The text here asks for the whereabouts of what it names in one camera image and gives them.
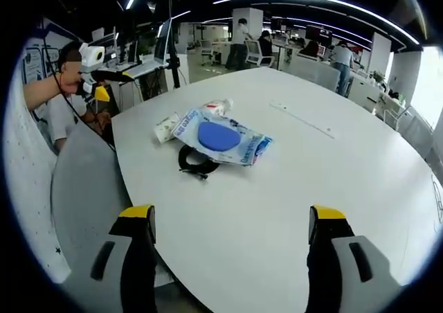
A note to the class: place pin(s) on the small clear packet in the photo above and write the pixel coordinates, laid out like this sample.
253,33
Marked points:
219,106

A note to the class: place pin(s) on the white star-print cloth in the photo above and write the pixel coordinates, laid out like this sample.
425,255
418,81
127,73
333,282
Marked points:
31,174

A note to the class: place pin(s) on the black tripod pole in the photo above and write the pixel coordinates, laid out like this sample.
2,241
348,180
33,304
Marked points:
173,50

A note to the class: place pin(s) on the grey mesh chair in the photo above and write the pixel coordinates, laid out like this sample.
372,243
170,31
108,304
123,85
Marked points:
413,122

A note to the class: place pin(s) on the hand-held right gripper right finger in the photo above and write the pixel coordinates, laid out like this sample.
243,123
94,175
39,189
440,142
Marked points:
346,257

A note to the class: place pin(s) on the white tabletop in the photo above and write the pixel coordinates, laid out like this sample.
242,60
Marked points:
263,202

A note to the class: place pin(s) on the white patterned tissue pack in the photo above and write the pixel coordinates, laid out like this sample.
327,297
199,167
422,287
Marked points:
164,127

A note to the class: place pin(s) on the person's left hand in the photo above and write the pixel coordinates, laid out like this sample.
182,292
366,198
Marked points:
71,83

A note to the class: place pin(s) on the grey chair back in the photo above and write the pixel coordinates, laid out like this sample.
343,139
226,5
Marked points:
86,195

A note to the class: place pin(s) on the blue pad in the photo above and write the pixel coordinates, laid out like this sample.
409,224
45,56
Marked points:
218,136

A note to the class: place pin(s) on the green potted plant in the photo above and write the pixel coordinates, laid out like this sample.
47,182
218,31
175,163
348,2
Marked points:
378,77

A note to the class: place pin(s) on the white side desk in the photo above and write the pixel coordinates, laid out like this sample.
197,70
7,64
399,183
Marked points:
155,81

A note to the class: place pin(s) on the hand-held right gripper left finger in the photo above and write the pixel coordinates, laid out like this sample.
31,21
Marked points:
117,257

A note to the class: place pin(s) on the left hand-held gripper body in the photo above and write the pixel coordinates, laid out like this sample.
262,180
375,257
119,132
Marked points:
90,55

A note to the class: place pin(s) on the white office chair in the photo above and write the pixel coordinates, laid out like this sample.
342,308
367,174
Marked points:
257,53

